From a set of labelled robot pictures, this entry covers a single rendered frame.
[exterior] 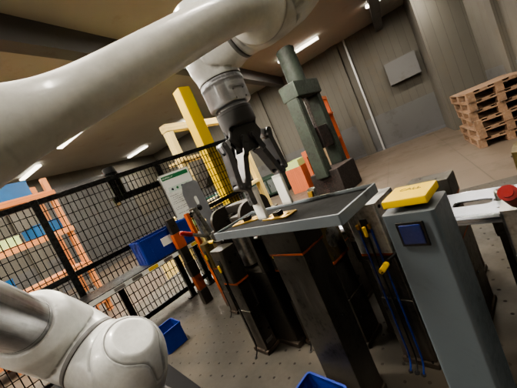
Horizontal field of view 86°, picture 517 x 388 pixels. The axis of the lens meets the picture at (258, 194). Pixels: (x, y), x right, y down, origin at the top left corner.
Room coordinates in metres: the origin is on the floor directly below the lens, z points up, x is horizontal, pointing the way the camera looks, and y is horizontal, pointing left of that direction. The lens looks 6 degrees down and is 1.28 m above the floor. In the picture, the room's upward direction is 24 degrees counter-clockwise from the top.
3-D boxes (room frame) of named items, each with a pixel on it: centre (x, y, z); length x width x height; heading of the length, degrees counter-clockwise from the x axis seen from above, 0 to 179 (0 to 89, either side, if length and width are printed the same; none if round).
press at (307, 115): (5.84, -1.67, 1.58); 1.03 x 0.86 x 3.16; 152
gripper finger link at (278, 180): (0.60, -0.05, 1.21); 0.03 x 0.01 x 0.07; 36
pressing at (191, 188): (1.54, 0.33, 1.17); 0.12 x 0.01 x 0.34; 131
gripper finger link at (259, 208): (0.56, 0.01, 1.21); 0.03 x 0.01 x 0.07; 36
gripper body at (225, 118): (0.58, -0.02, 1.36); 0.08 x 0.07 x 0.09; 126
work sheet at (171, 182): (1.81, 0.45, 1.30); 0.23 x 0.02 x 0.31; 131
